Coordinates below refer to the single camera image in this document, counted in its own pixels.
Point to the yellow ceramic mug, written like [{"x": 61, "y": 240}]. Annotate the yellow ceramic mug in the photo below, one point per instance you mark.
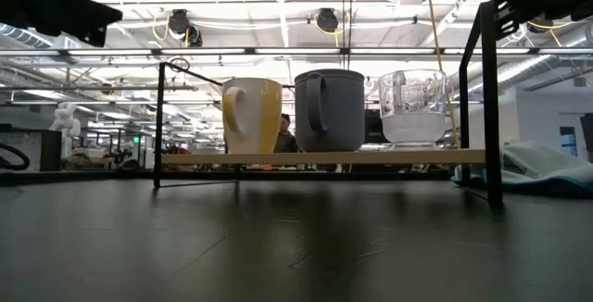
[{"x": 266, "y": 117}]

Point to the black cabinet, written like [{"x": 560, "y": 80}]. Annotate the black cabinet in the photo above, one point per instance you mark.
[{"x": 50, "y": 151}]

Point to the black frame wooden shelf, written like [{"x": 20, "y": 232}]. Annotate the black frame wooden shelf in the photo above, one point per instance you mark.
[{"x": 324, "y": 157}]

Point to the person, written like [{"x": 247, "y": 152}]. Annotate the person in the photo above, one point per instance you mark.
[{"x": 285, "y": 142}]

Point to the silver ventilation duct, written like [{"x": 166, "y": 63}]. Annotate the silver ventilation duct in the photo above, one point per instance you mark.
[{"x": 533, "y": 68}]

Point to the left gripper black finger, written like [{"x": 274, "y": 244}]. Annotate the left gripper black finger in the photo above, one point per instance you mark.
[{"x": 95, "y": 19}]

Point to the teal cloth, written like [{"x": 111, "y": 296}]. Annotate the teal cloth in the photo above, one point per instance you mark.
[{"x": 542, "y": 167}]

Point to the grey matte mug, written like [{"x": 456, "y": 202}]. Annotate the grey matte mug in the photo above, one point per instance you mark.
[{"x": 338, "y": 112}]

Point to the black monitor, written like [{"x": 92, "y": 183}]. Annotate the black monitor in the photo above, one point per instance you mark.
[{"x": 374, "y": 128}]

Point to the clear plastic measuring cup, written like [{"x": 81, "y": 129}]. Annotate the clear plastic measuring cup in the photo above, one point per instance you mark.
[{"x": 412, "y": 126}]

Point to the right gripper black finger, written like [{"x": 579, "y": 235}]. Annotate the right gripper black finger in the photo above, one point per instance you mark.
[{"x": 508, "y": 19}]

